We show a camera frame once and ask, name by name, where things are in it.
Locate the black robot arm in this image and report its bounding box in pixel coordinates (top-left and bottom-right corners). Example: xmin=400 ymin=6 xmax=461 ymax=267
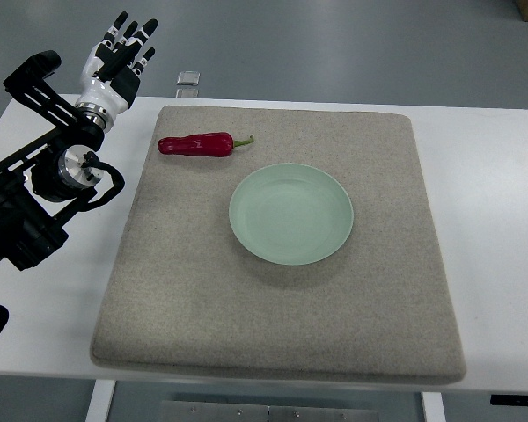
xmin=0 ymin=50 xmax=125 ymax=271

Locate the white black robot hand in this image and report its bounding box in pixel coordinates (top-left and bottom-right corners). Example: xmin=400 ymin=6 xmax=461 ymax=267
xmin=75 ymin=11 xmax=158 ymax=133

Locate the black desk control panel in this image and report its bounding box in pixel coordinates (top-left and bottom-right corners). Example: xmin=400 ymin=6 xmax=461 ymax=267
xmin=489 ymin=394 xmax=528 ymax=407

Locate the beige felt mat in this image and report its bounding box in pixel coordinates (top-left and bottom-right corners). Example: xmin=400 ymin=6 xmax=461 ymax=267
xmin=90 ymin=105 xmax=466 ymax=384

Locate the clear floor socket cover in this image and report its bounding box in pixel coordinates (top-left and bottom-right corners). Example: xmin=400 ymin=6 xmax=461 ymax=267
xmin=176 ymin=70 xmax=201 ymax=86

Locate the red pepper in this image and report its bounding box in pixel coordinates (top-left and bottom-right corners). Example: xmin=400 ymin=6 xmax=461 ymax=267
xmin=157 ymin=132 xmax=254 ymax=157

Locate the white table leg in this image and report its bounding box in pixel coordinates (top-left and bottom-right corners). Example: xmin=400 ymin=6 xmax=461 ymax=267
xmin=421 ymin=392 xmax=446 ymax=422
xmin=84 ymin=380 xmax=116 ymax=422

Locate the grey metal base plate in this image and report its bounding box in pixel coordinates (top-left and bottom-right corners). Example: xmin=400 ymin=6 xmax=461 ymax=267
xmin=158 ymin=401 xmax=379 ymax=422

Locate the light green plate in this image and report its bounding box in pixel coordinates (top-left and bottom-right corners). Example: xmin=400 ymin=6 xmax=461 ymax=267
xmin=229 ymin=163 xmax=354 ymax=266

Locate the white left table leg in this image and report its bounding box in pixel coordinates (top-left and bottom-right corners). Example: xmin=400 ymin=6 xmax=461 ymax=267
xmin=84 ymin=380 xmax=116 ymax=422

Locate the white right table leg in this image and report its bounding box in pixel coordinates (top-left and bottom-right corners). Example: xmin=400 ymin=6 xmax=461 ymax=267
xmin=421 ymin=392 xmax=446 ymax=422

